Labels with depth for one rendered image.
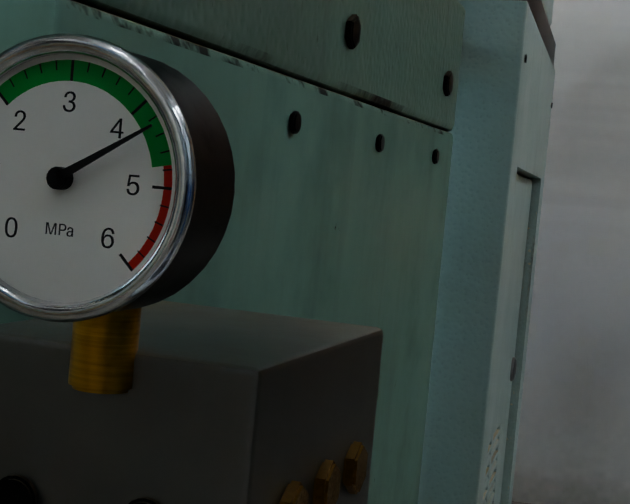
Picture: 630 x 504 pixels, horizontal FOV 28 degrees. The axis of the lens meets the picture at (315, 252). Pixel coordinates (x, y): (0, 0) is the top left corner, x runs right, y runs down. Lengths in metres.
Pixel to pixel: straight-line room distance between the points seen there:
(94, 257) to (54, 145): 0.03
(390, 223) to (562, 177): 2.04
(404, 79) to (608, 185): 2.04
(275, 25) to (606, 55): 2.29
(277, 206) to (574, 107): 2.26
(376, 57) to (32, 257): 0.42
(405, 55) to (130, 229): 0.48
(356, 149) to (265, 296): 0.14
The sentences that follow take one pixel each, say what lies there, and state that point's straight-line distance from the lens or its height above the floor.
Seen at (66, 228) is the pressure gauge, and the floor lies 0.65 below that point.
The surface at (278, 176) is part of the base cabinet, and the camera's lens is 0.54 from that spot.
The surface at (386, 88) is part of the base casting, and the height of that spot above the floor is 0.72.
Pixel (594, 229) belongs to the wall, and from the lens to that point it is 2.77.
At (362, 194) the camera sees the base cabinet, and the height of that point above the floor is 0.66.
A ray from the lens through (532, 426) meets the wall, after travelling 2.81.
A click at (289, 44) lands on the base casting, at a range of 0.54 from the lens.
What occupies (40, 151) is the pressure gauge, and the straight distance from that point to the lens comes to 0.28.
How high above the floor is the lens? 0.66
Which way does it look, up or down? 3 degrees down
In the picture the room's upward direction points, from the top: 5 degrees clockwise
